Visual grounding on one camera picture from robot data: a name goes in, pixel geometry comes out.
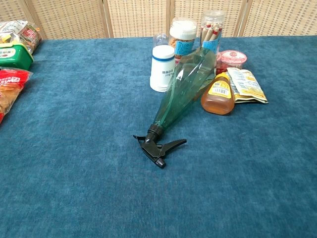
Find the clear tube of biscuit sticks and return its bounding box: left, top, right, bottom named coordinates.
left=199, top=10, right=226, bottom=55

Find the red sealed snack cup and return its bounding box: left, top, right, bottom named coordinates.
left=215, top=50, right=248, bottom=76

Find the yellow white foil sachet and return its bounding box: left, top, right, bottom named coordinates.
left=226, top=67, right=269, bottom=104

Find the amber honey squeeze bottle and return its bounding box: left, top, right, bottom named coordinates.
left=200, top=72, right=235, bottom=116

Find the red snack bag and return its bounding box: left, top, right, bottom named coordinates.
left=0, top=67, right=34, bottom=124

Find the woven rattan folding screen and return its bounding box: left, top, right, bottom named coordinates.
left=0, top=0, right=317, bottom=40

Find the blue velvet tablecloth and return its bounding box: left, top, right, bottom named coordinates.
left=0, top=35, right=317, bottom=238

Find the green wet wipes box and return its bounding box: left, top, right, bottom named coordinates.
left=0, top=42, right=34, bottom=71

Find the clear wrapped snack package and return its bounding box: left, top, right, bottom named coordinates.
left=0, top=19, right=43, bottom=55

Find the small clear plastic bottle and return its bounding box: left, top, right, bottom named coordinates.
left=153, top=33, right=169, bottom=48

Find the white plastic bottle blue band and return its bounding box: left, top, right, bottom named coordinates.
left=149, top=45, right=176, bottom=93

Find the clear jar with white lid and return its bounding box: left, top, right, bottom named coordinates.
left=168, top=17, right=198, bottom=66

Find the green transparent spray bottle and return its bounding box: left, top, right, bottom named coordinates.
left=132, top=47, right=218, bottom=170

